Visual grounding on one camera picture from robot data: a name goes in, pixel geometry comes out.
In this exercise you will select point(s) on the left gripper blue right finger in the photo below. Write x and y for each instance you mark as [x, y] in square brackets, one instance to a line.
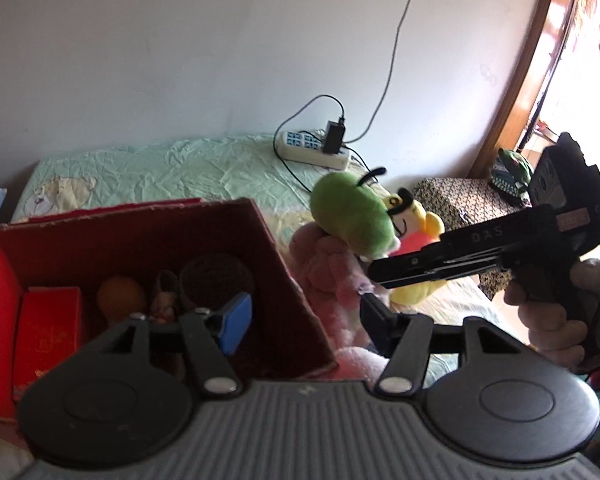
[381, 324]

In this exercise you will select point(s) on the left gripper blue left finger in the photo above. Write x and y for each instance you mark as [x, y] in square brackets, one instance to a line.
[229, 325]

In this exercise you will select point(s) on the green plush toy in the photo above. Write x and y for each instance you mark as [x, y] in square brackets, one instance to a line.
[346, 207]

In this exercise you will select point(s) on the right hand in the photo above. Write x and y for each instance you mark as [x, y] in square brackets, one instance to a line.
[550, 330]

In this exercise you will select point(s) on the pink white plush toy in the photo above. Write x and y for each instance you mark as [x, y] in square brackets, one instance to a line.
[333, 282]

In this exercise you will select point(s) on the green dark bag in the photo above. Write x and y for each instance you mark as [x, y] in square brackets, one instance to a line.
[510, 177]

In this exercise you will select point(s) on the yellow tiger plush toy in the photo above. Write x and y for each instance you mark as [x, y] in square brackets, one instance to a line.
[416, 228]

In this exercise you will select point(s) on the patterned fabric stool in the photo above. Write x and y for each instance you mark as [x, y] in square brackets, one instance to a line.
[460, 202]

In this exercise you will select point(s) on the orange round toy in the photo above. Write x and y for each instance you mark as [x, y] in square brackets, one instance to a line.
[119, 297]

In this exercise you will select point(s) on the green cartoon bed sheet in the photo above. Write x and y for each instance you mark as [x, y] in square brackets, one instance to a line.
[225, 169]

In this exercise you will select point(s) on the white power strip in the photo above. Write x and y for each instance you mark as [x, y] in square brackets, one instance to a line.
[307, 148]

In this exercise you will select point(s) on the red cardboard box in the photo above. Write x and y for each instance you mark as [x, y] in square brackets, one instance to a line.
[84, 248]

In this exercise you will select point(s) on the black charger adapter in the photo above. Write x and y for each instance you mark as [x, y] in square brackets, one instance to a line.
[333, 137]

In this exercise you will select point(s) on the wooden door frame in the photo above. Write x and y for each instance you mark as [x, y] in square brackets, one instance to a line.
[538, 55]

